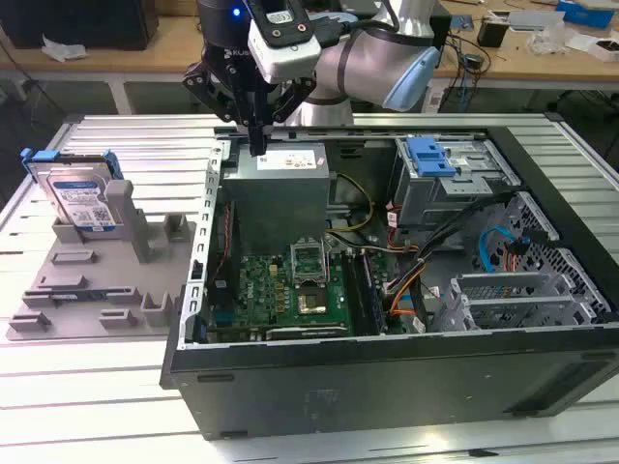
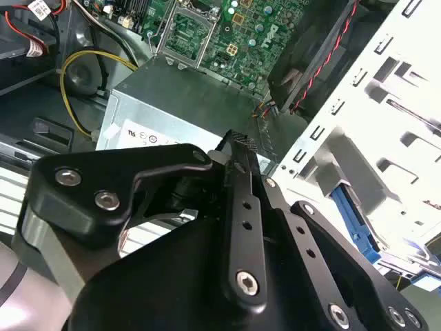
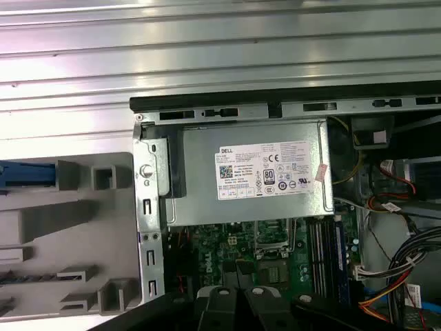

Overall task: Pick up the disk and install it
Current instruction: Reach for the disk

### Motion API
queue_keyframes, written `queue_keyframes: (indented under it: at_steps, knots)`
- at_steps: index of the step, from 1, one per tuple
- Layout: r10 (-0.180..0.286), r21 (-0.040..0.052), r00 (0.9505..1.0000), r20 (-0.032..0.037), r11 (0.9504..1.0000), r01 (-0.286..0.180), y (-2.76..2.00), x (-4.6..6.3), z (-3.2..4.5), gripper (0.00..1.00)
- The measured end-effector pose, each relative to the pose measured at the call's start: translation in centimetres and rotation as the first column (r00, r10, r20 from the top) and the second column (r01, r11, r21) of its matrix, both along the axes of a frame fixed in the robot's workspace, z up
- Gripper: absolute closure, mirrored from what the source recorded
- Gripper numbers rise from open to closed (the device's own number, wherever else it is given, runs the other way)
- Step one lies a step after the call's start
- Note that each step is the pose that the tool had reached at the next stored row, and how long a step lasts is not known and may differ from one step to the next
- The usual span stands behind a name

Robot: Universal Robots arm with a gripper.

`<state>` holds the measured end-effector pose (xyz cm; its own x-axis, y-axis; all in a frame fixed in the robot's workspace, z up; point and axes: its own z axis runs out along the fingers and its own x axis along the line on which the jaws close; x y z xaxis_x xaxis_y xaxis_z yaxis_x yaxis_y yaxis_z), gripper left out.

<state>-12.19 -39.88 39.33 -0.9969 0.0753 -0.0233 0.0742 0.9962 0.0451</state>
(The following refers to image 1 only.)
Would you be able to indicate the black RAM slot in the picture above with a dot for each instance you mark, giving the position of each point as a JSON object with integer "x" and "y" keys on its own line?
{"x": 362, "y": 290}
{"x": 354, "y": 290}
{"x": 369, "y": 290}
{"x": 376, "y": 290}

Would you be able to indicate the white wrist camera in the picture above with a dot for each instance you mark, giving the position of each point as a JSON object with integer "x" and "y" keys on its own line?
{"x": 290, "y": 63}

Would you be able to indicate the CPU socket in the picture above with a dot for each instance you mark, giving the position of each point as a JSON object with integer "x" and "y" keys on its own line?
{"x": 312, "y": 300}

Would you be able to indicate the blue box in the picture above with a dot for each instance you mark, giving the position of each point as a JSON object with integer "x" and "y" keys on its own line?
{"x": 585, "y": 13}

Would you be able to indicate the large black box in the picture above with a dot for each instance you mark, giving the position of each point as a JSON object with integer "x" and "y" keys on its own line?
{"x": 72, "y": 24}

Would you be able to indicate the black PC case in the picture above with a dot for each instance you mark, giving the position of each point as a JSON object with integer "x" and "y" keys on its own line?
{"x": 338, "y": 386}

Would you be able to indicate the hard disk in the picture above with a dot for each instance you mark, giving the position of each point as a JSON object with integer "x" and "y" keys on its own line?
{"x": 77, "y": 198}

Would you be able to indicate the grey parts rack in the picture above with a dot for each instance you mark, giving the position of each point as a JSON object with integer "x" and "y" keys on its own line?
{"x": 106, "y": 270}

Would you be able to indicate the metal disk bay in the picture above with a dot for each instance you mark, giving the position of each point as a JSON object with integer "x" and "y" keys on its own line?
{"x": 503, "y": 285}

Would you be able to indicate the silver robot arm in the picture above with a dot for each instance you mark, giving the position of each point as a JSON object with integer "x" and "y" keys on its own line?
{"x": 367, "y": 53}

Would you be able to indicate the white flat box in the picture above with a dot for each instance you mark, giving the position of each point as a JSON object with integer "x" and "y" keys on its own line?
{"x": 537, "y": 20}

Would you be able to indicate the grey power supply unit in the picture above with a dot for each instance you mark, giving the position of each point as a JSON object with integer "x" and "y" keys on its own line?
{"x": 275, "y": 203}

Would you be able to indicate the wooden desk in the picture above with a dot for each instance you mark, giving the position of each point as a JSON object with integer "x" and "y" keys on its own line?
{"x": 159, "y": 53}

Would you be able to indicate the clear plastic bag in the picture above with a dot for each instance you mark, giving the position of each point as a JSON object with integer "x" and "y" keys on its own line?
{"x": 546, "y": 38}

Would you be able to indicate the black graphics card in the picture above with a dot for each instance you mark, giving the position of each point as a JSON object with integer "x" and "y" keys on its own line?
{"x": 304, "y": 332}

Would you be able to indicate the blue plastic latch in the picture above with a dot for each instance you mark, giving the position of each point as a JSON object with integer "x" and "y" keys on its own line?
{"x": 430, "y": 159}

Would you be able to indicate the green RAM stick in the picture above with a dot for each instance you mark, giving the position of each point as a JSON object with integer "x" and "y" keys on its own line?
{"x": 72, "y": 296}

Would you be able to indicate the metal drive cage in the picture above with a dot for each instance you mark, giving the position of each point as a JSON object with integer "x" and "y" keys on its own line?
{"x": 435, "y": 198}

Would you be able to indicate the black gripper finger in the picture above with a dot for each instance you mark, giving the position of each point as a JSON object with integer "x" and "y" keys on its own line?
{"x": 208, "y": 87}
{"x": 295, "y": 96}

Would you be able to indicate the green motherboard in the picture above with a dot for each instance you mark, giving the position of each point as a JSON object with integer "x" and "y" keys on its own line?
{"x": 261, "y": 290}

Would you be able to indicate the crumpled white paper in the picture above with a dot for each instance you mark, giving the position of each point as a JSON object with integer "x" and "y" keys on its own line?
{"x": 63, "y": 48}

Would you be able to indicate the small black box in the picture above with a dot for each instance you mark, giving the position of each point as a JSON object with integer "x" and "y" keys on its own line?
{"x": 493, "y": 34}

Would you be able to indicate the white open box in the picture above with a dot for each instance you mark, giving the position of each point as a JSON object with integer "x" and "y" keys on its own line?
{"x": 604, "y": 50}

